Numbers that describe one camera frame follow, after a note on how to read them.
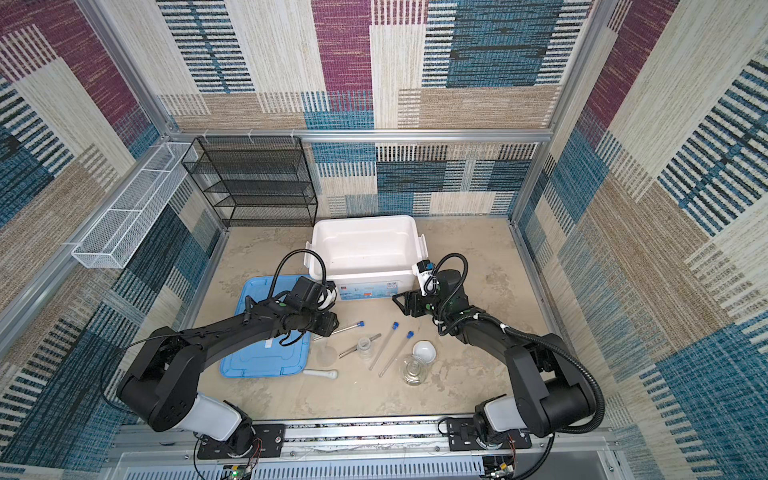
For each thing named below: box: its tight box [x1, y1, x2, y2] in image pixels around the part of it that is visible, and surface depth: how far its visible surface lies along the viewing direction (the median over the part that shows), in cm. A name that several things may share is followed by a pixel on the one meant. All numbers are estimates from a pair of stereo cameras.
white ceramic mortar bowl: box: [412, 340, 438, 365], surface depth 88 cm
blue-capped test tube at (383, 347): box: [368, 322, 400, 371], surface depth 91 cm
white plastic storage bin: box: [304, 215, 429, 302], surface depth 101 cm
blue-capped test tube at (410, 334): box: [378, 330, 415, 377], surface depth 89 cm
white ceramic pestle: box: [303, 369, 338, 380], surface depth 84 cm
